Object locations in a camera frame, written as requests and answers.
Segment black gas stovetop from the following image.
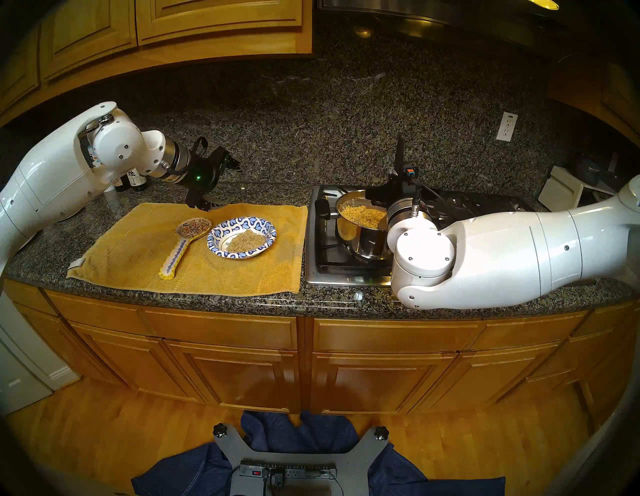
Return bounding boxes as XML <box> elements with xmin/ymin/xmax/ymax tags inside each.
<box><xmin>304</xmin><ymin>185</ymin><xmax>541</xmax><ymax>290</ymax></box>

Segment yellow terry towel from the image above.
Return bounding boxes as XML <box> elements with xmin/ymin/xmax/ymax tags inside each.
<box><xmin>67</xmin><ymin>201</ymin><xmax>309</xmax><ymax>299</ymax></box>

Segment white wall outlet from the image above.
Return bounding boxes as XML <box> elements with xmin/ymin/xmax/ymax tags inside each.
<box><xmin>496</xmin><ymin>112</ymin><xmax>519</xmax><ymax>143</ymax></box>

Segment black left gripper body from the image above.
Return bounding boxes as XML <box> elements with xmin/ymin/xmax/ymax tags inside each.
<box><xmin>175</xmin><ymin>147</ymin><xmax>228</xmax><ymax>207</ymax></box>

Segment grey robot base frame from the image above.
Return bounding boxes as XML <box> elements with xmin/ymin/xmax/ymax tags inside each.
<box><xmin>212</xmin><ymin>424</ymin><xmax>390</xmax><ymax>496</ymax></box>

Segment black cable with metal plug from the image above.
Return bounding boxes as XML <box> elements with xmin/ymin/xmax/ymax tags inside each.
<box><xmin>409</xmin><ymin>177</ymin><xmax>451</xmax><ymax>218</ymax></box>

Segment scooped oatmeal portion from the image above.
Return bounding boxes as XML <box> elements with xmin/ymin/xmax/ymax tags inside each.
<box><xmin>226</xmin><ymin>229</ymin><xmax>268</xmax><ymax>253</ymax></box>

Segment dark wooden wall cabinet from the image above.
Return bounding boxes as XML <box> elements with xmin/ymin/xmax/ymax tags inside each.
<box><xmin>547</xmin><ymin>60</ymin><xmax>640</xmax><ymax>146</ymax></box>

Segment dark range hood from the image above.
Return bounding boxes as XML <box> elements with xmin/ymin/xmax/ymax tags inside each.
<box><xmin>317</xmin><ymin>0</ymin><xmax>566</xmax><ymax>51</ymax></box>

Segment stainless steel saucepan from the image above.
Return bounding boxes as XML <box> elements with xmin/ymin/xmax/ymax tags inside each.
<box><xmin>314</xmin><ymin>189</ymin><xmax>396</xmax><ymax>261</ymax></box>

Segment light wooden wall cabinet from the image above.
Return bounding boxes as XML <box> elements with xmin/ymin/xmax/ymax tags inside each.
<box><xmin>0</xmin><ymin>0</ymin><xmax>314</xmax><ymax>126</ymax></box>

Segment white toaster oven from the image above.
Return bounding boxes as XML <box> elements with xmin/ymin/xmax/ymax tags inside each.
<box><xmin>537</xmin><ymin>166</ymin><xmax>621</xmax><ymax>213</ymax></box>

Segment colourful ceramic spoon rest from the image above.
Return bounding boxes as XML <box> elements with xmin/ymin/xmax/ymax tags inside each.
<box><xmin>159</xmin><ymin>217</ymin><xmax>212</xmax><ymax>281</ymax></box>

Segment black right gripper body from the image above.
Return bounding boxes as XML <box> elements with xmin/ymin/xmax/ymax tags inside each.
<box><xmin>365</xmin><ymin>162</ymin><xmax>436</xmax><ymax>213</ymax></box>

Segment soy sauce bottle white cap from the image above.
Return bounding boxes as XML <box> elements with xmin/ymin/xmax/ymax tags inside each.
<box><xmin>122</xmin><ymin>167</ymin><xmax>149</xmax><ymax>193</ymax></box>

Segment wooden base cabinets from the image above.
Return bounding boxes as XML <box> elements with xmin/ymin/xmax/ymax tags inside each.
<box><xmin>0</xmin><ymin>277</ymin><xmax>640</xmax><ymax>416</ymax></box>

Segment blue white paper bowl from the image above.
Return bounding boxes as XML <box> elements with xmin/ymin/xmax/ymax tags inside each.
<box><xmin>206</xmin><ymin>216</ymin><xmax>277</xmax><ymax>260</ymax></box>

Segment blue denim cloth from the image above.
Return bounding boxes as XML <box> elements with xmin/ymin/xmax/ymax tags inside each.
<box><xmin>131</xmin><ymin>411</ymin><xmax>506</xmax><ymax>496</ymax></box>

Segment dark grey kettle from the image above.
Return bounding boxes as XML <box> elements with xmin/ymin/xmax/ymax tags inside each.
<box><xmin>575</xmin><ymin>152</ymin><xmax>606</xmax><ymax>186</ymax></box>

